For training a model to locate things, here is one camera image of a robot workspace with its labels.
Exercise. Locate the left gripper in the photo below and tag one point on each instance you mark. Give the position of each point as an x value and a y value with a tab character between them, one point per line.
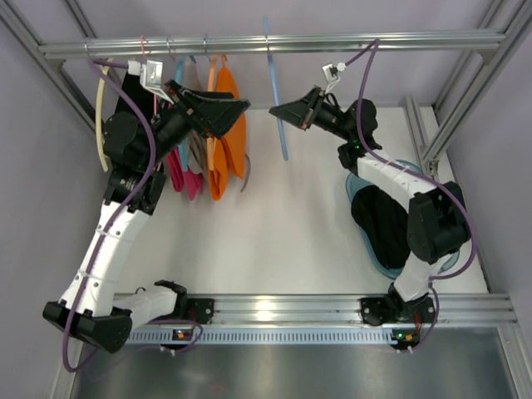
187	110

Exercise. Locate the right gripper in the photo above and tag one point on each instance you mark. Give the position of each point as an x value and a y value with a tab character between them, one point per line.
311	110

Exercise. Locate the light blue plastic hanger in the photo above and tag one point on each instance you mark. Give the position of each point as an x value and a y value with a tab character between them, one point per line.
274	85

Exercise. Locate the orange plastic hanger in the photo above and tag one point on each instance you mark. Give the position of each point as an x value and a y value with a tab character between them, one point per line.
210	142

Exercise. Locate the orange trousers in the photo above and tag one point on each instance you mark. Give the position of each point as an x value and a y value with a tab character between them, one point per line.
230	150

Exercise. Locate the black trousers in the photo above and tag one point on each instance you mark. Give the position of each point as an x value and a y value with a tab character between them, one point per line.
383	220
141	97

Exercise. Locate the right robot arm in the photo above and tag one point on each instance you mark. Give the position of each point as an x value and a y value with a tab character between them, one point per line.
364	157

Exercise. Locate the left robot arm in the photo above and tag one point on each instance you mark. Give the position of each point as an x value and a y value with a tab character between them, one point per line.
88	310

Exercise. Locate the beige grey trousers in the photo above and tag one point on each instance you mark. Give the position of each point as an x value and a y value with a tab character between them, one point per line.
197	151

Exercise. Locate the teal plastic hanger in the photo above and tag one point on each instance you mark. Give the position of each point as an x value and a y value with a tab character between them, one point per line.
186	75

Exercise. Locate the black trousers on cream hanger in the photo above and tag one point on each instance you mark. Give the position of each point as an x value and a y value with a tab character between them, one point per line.
141	97

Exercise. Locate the magenta trousers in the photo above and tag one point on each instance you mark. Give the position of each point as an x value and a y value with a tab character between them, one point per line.
185	172

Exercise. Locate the cream plastic hanger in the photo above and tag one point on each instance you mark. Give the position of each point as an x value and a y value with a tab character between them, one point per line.
98	124

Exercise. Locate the teal plastic basket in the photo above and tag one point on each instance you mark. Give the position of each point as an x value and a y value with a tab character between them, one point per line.
428	228

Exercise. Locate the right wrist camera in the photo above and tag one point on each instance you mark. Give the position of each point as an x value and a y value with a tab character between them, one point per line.
332	73

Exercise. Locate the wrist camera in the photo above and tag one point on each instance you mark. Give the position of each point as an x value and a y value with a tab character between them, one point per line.
332	73
150	74

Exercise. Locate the pink wire hanger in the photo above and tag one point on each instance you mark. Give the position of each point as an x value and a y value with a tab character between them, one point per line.
145	54

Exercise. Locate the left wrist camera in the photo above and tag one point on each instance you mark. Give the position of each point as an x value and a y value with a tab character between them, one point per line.
150	74

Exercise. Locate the silver aluminium hanging rail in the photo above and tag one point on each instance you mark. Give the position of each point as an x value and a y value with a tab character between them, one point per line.
477	39

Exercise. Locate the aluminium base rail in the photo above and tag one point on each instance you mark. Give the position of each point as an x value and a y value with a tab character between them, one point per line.
324	311

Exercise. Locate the aluminium frame posts left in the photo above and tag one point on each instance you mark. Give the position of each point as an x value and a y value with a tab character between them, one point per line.
23	32

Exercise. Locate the aluminium frame posts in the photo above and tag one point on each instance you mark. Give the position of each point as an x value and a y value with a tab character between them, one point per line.
23	32
428	151

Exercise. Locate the aluminium frame posts right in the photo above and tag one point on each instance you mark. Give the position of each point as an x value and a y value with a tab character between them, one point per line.
428	151

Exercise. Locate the slotted cable duct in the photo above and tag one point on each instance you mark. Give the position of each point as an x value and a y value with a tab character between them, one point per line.
263	336

